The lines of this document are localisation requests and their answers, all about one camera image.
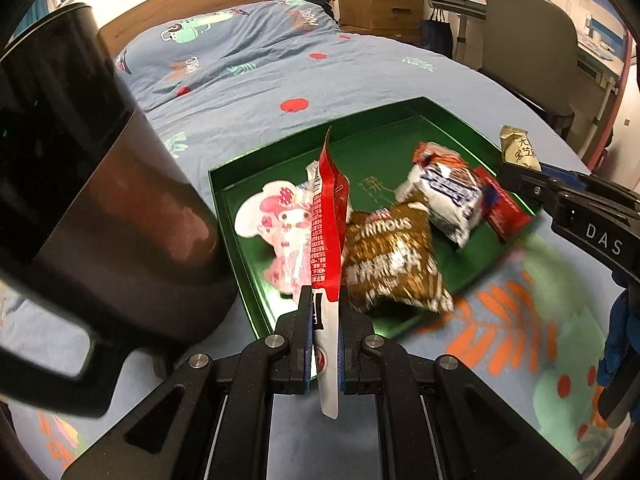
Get dark red snack bar packet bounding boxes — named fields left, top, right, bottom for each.
left=473, top=167, right=533, bottom=243

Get olive sesame candy packet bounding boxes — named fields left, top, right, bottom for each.
left=500, top=126, right=541, bottom=171

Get white blue cake packet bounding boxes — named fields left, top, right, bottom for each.
left=395, top=164, right=483, bottom=248

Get brown gold snack packet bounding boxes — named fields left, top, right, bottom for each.
left=343, top=197, right=454, bottom=313

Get red white spicy snack pouch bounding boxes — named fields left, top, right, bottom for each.
left=310, top=139, right=349, bottom=419

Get pink cartoon snack packet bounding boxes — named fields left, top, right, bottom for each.
left=234, top=180, right=312, bottom=301

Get orange wafer biscuit packet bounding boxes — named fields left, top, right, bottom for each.
left=412, top=142, right=468, bottom=168

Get clear pink candy packet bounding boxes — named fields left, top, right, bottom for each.
left=304, top=160, right=322, bottom=204

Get blue gloved right hand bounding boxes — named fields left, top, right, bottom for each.
left=597, top=272, right=639, bottom=428

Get blue patterned bedspread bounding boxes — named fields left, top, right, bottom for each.
left=1, top=1, right=626, bottom=479

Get desk with clutter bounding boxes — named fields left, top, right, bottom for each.
left=425, top=0, right=634, bottom=168

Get beige office chair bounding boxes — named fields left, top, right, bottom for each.
left=480, top=0, right=578, bottom=139

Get green shallow tray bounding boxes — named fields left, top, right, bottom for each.
left=207, top=96, right=544, bottom=340

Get dark shopping bag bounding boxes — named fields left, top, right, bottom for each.
left=421, top=9, right=454, bottom=58

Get wooden nightstand drawers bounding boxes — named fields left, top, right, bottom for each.
left=337, top=0, right=424, bottom=46

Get wooden headboard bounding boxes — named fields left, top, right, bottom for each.
left=100, top=0, right=266, bottom=56

